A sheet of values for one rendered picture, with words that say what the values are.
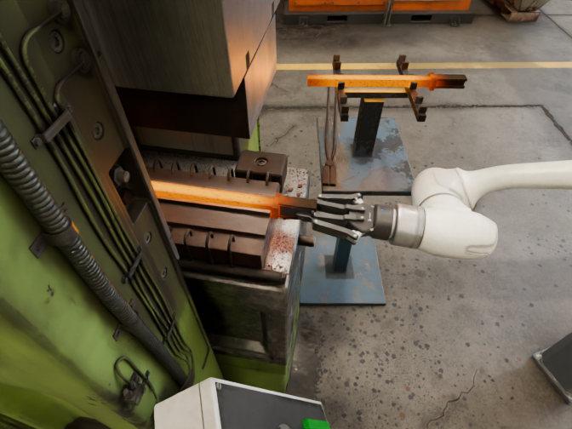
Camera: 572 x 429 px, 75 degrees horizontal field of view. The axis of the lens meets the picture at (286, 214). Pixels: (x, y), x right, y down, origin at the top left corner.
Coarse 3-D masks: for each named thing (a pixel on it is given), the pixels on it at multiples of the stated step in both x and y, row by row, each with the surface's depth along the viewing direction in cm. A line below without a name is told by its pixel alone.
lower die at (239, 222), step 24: (264, 192) 85; (168, 216) 80; (192, 216) 80; (216, 216) 80; (240, 216) 80; (264, 216) 80; (192, 240) 77; (216, 240) 77; (240, 240) 77; (264, 240) 77; (240, 264) 79; (264, 264) 81
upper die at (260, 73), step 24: (264, 48) 54; (264, 72) 56; (120, 96) 51; (144, 96) 50; (168, 96) 50; (192, 96) 49; (240, 96) 48; (264, 96) 58; (144, 120) 54; (168, 120) 53; (192, 120) 52; (216, 120) 51; (240, 120) 51
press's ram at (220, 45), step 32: (96, 0) 37; (128, 0) 36; (160, 0) 36; (192, 0) 35; (224, 0) 35; (256, 0) 47; (96, 32) 39; (128, 32) 39; (160, 32) 38; (192, 32) 37; (224, 32) 37; (256, 32) 49; (128, 64) 41; (160, 64) 41; (192, 64) 40; (224, 64) 39; (224, 96) 42
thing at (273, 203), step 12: (156, 192) 83; (168, 192) 82; (180, 192) 82; (192, 192) 82; (204, 192) 82; (216, 192) 82; (228, 192) 82; (240, 192) 82; (276, 192) 82; (240, 204) 81; (252, 204) 80; (264, 204) 80; (276, 204) 79; (288, 204) 79; (300, 204) 79; (312, 204) 79; (276, 216) 81; (288, 216) 82
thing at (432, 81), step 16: (320, 80) 109; (336, 80) 109; (352, 80) 108; (368, 80) 108; (384, 80) 108; (400, 80) 108; (416, 80) 108; (432, 80) 107; (448, 80) 108; (464, 80) 108
